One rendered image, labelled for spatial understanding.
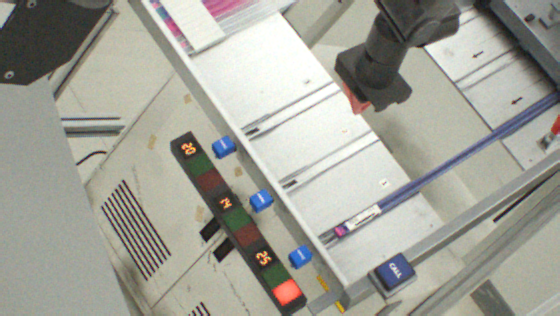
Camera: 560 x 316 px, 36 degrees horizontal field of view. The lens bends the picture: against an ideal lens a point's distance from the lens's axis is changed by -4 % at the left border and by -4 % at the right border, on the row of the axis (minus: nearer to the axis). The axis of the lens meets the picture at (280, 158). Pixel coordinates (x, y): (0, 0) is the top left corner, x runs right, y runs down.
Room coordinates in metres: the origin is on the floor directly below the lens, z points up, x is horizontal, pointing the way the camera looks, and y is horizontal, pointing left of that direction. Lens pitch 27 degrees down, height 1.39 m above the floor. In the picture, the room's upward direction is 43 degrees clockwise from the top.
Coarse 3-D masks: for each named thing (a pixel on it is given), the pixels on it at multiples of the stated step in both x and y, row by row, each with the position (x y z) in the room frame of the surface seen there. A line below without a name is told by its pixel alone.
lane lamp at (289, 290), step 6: (288, 282) 1.15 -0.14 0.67; (294, 282) 1.15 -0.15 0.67; (276, 288) 1.13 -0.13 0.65; (282, 288) 1.14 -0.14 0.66; (288, 288) 1.14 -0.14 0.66; (294, 288) 1.14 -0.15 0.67; (276, 294) 1.13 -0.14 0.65; (282, 294) 1.13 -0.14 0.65; (288, 294) 1.13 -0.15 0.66; (294, 294) 1.14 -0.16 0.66; (282, 300) 1.12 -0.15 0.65; (288, 300) 1.13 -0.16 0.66
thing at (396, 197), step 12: (552, 96) 1.53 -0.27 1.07; (540, 108) 1.51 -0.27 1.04; (516, 120) 1.47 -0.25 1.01; (492, 132) 1.44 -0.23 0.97; (504, 132) 1.44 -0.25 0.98; (480, 144) 1.41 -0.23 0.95; (456, 156) 1.38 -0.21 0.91; (468, 156) 1.39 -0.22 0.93; (444, 168) 1.35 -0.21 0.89; (420, 180) 1.32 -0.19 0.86; (432, 180) 1.34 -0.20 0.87; (396, 192) 1.29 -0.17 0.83; (408, 192) 1.30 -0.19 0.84; (384, 204) 1.27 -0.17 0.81; (348, 228) 1.22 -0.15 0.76
